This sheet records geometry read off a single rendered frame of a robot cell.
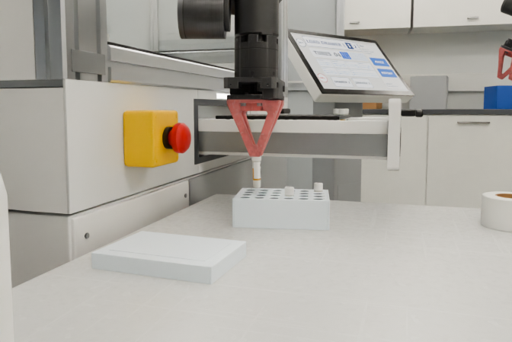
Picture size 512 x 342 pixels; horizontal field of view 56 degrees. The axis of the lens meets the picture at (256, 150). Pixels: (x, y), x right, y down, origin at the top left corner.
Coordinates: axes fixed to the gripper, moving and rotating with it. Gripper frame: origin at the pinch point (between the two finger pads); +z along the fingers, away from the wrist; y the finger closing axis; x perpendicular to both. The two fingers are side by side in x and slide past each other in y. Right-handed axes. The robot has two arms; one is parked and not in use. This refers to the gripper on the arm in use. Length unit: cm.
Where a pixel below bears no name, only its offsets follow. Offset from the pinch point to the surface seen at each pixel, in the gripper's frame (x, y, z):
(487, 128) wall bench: 116, -307, 5
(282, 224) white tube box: 3.8, 1.9, 9.3
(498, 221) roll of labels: 30.7, -1.9, 8.6
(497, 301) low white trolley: 23.4, 21.8, 10.1
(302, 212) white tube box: 6.4, 1.8, 7.7
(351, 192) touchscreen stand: 16, -128, 26
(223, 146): -8.7, -18.2, 0.9
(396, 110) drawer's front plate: 19.2, -12.8, -5.4
